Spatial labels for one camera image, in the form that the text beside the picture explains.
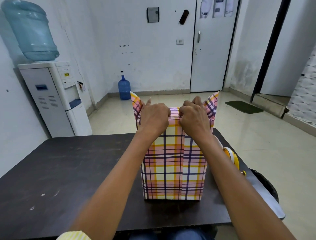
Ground plaid paper gift box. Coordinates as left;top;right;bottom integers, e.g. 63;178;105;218
130;91;220;201

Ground yellow striped sleeve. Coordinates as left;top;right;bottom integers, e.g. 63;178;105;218
56;230;92;240

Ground yellow tape dispenser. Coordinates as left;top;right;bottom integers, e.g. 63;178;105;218
222;147;247;177

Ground person's left hand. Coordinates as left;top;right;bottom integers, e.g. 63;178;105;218
139;98;171;135

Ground person's left forearm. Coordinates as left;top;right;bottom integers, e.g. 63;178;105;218
70;132;164;235

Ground black chair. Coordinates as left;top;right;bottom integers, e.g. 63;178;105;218
249;168;279;204

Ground grey wall control box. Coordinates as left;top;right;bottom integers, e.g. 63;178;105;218
147;7;160;23

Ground large blue water jug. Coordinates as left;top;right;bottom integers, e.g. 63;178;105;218
1;0;60;62

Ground white paper notice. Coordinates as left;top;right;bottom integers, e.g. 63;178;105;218
200;0;213;19
213;0;224;18
224;0;234;17

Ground white water dispenser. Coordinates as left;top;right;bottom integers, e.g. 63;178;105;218
17;61;93;138

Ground white door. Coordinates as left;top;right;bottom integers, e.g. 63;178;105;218
190;0;241;93

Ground black door frame post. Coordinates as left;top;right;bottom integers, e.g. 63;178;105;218
250;0;292;103

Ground person's right hand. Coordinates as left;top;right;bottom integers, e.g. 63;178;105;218
178;96;213;141

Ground green doormat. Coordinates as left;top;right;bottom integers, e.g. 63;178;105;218
225;100;264;114

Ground white patterned panel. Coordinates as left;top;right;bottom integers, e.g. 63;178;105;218
286;47;316;127

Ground small blue water bottle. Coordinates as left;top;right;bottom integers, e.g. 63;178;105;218
118;71;131;100

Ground person's right forearm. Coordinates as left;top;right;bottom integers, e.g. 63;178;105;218
190;135;298;240

